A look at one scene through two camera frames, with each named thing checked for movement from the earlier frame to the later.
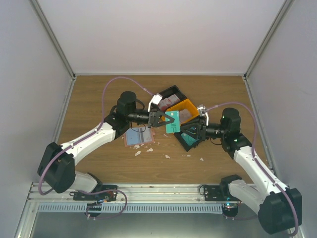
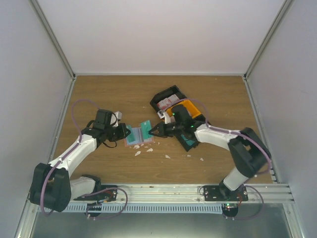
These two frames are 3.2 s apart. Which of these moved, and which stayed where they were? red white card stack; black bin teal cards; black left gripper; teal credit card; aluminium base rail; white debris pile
Moved: black left gripper; teal credit card
Stayed: red white card stack; white debris pile; aluminium base rail; black bin teal cards
